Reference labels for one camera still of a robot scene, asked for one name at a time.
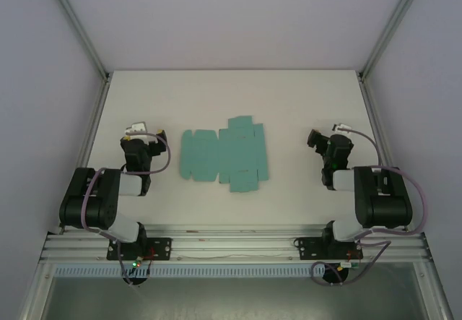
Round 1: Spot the aluminium frame post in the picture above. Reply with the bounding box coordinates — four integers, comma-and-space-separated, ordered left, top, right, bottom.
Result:
358, 0, 431, 81
44, 0, 111, 82

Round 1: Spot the aluminium table side rail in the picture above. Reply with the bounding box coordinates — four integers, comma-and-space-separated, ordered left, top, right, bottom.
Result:
357, 74, 417, 231
57, 74, 111, 235

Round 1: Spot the teal paper box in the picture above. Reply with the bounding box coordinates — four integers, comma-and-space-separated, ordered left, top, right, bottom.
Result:
179, 116, 270, 194

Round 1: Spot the grey metal panel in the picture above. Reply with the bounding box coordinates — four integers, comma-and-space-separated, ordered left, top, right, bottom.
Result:
19, 261, 454, 320

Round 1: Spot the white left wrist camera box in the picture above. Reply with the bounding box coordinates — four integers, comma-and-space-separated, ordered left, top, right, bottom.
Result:
124, 121, 149, 137

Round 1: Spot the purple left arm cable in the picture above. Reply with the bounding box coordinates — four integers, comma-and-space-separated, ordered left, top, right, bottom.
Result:
82, 131, 172, 282

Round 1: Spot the slotted grey cable duct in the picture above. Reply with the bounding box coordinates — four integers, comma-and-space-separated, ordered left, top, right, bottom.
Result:
53, 264, 326, 278

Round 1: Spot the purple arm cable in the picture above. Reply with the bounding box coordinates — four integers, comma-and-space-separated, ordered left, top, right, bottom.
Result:
82, 131, 172, 282
311, 128, 429, 286

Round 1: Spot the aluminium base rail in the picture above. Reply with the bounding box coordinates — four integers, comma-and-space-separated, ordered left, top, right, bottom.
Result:
39, 225, 433, 264

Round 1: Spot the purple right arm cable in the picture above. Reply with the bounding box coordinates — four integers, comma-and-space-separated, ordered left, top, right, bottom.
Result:
311, 128, 429, 286

